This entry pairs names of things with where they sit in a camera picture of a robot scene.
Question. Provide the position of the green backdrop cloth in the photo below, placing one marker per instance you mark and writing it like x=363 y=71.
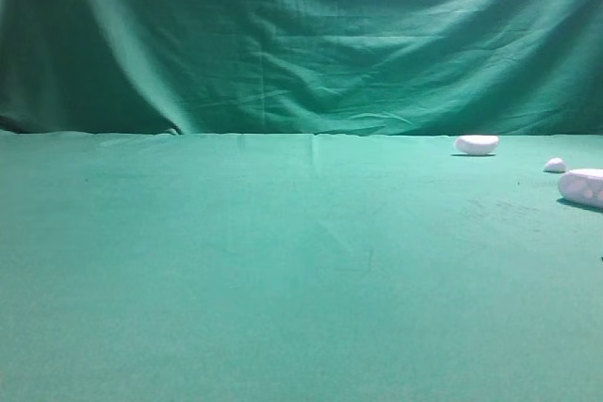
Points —
x=359 y=67

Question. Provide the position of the white earphone case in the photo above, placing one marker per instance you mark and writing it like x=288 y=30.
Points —
x=582 y=186

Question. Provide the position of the white oval case far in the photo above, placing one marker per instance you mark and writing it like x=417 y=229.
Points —
x=476 y=145

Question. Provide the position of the small white earbud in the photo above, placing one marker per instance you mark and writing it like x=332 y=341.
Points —
x=555 y=165

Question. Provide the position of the green table cloth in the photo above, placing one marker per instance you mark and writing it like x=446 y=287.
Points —
x=296 y=268

